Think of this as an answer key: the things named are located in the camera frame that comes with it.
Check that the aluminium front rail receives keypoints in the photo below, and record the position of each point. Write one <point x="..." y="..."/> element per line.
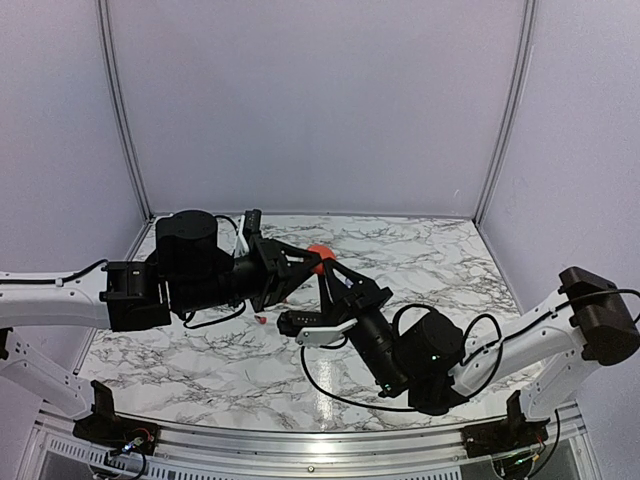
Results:
<point x="200" y="452"/>

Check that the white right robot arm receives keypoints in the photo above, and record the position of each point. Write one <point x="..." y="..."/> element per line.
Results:
<point x="580" y="327"/>

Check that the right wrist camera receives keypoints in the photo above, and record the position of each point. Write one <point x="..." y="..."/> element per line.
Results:
<point x="312" y="329"/>

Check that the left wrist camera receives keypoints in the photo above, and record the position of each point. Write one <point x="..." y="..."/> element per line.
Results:
<point x="248" y="236"/>

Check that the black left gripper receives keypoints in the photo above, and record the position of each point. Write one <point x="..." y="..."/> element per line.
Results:
<point x="280" y="277"/>

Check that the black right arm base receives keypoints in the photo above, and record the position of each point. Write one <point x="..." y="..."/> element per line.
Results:
<point x="500" y="436"/>

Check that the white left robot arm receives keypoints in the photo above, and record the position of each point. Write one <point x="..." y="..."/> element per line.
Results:
<point x="187" y="272"/>

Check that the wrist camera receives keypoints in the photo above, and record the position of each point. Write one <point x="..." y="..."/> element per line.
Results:
<point x="248" y="236"/>
<point x="312" y="329"/>

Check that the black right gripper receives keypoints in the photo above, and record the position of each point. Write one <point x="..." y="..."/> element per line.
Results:
<point x="350" y="302"/>

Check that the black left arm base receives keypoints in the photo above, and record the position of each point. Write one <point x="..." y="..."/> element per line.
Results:
<point x="103" y="426"/>

